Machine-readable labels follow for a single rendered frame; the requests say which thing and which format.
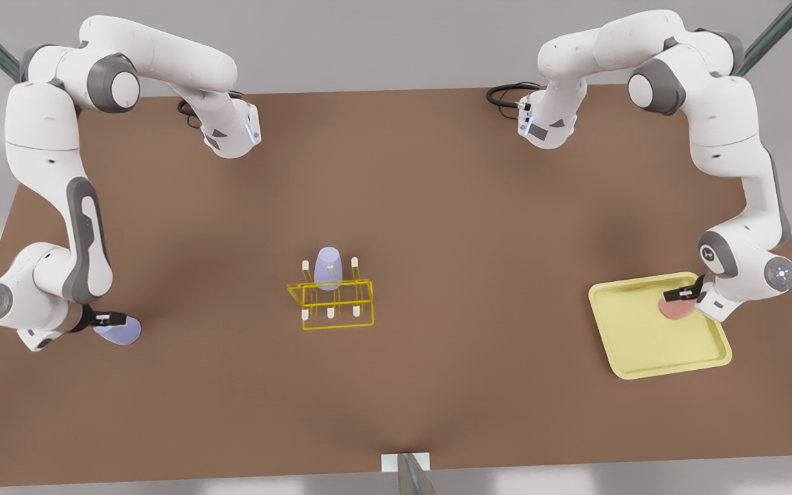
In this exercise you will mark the white post foot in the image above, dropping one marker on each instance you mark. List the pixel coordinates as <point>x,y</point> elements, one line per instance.
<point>389,462</point>

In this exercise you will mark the lavender cup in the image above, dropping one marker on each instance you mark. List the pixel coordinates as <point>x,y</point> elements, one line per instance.
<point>121,333</point>
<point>328,269</point>

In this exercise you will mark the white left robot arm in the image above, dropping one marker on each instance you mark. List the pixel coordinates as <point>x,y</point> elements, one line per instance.
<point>726,130</point>

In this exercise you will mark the pink cup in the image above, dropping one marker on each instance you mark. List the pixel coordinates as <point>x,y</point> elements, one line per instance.
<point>675,309</point>

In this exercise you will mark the yellow tray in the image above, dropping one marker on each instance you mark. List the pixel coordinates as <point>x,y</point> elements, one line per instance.
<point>650,344</point>

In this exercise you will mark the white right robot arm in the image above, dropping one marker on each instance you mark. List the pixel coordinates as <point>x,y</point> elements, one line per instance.
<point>42,144</point>

